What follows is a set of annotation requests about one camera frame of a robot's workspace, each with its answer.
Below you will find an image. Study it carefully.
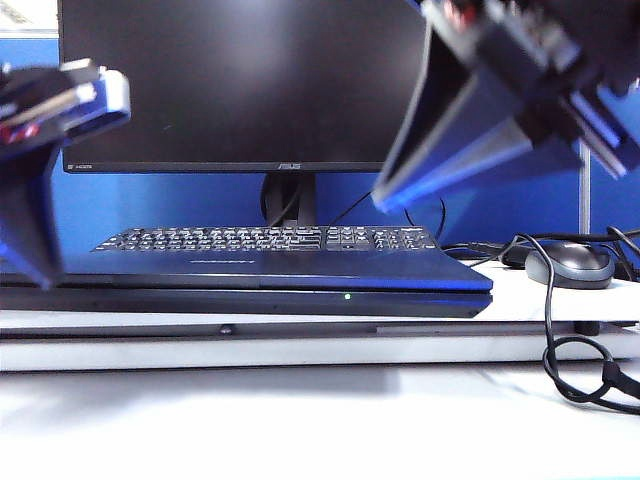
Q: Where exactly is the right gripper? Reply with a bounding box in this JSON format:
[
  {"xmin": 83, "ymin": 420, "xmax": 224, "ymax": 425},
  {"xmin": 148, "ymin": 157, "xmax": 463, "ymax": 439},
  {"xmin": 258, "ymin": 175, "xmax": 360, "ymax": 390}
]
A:
[{"xmin": 371, "ymin": 0, "xmax": 632, "ymax": 215}]

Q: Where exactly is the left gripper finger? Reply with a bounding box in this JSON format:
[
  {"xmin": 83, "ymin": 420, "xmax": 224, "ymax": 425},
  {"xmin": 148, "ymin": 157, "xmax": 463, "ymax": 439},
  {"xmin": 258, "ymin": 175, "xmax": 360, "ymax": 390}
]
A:
[{"xmin": 0, "ymin": 247, "xmax": 49, "ymax": 291}]

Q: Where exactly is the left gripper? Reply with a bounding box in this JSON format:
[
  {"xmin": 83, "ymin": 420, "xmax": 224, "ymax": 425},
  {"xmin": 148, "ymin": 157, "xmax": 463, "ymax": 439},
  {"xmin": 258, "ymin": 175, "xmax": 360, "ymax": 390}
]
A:
[{"xmin": 0, "ymin": 57, "xmax": 133, "ymax": 292}]

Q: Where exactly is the black Hasee laptop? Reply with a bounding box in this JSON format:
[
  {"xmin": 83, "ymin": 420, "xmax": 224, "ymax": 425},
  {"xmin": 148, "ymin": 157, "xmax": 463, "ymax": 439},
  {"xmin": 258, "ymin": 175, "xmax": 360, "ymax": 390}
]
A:
[{"xmin": 0, "ymin": 249, "xmax": 495, "ymax": 320}]

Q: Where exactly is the black laptop power adapter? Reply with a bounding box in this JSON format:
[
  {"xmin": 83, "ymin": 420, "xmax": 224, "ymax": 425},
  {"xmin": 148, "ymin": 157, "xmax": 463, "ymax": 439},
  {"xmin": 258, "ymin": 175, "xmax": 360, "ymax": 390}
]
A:
[{"xmin": 501, "ymin": 244, "xmax": 532, "ymax": 270}]

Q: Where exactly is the black grey Logitech mouse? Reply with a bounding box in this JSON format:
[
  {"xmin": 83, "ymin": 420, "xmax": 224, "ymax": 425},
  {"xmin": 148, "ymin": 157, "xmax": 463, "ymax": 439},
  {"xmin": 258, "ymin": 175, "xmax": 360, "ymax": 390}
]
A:
[{"xmin": 523, "ymin": 242, "xmax": 616, "ymax": 290}]

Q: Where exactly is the black Logitech keyboard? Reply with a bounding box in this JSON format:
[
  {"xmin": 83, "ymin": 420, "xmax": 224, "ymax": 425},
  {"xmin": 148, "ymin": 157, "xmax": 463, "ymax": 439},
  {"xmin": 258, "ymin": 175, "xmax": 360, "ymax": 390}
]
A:
[{"xmin": 89, "ymin": 224, "xmax": 442, "ymax": 256}]

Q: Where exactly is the black ASUS monitor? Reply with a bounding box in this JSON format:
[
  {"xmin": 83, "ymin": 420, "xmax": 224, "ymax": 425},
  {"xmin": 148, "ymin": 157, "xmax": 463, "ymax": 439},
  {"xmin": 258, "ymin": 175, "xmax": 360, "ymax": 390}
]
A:
[{"xmin": 57, "ymin": 0, "xmax": 435, "ymax": 229}]

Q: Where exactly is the thin black monitor cable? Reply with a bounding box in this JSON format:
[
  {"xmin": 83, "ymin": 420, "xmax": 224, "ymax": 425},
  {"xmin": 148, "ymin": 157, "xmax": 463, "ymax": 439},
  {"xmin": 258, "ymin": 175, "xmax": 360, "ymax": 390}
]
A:
[
  {"xmin": 331, "ymin": 191, "xmax": 375, "ymax": 225},
  {"xmin": 402, "ymin": 197, "xmax": 447, "ymax": 242}
]

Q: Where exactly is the black adapter mains cord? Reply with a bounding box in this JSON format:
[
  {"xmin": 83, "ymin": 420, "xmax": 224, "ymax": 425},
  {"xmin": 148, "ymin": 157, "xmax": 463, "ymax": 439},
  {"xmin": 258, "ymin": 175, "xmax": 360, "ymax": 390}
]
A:
[{"xmin": 442, "ymin": 241, "xmax": 509, "ymax": 269}]

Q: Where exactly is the grey partition post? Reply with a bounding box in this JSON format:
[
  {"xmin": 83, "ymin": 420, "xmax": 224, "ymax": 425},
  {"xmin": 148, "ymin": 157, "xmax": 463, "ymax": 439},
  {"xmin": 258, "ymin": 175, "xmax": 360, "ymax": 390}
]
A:
[{"xmin": 578, "ymin": 139, "xmax": 594, "ymax": 236}]

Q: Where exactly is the black cable with ferrite bead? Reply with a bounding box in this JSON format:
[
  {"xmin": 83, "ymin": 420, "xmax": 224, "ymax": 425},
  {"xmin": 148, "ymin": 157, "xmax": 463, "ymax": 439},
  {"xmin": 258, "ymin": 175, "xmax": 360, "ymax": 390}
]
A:
[{"xmin": 517, "ymin": 232, "xmax": 640, "ymax": 416}]

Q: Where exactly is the thick black power cord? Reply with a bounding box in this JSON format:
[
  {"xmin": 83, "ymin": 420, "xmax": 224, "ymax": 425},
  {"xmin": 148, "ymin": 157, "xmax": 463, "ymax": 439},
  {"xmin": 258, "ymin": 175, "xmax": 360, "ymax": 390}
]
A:
[{"xmin": 606, "ymin": 225, "xmax": 640, "ymax": 282}]

